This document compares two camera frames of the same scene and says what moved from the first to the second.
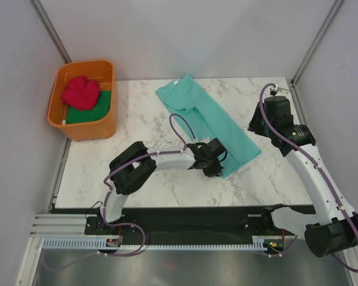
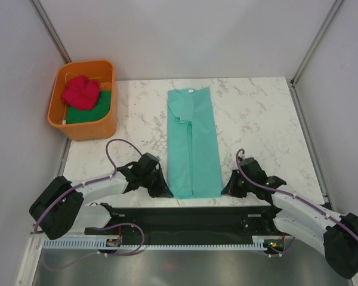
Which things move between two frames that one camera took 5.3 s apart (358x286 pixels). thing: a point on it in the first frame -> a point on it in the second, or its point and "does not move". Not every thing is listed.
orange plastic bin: x=83 y=100 does not move
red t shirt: x=81 y=93 does not move
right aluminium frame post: x=323 y=28 does not move
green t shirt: x=74 y=115 does not move
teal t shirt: x=207 y=120 -> x=194 y=168
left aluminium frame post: x=51 y=31 does not move
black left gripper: x=215 y=171 -> x=161 y=189
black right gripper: x=255 y=124 -> x=230 y=188
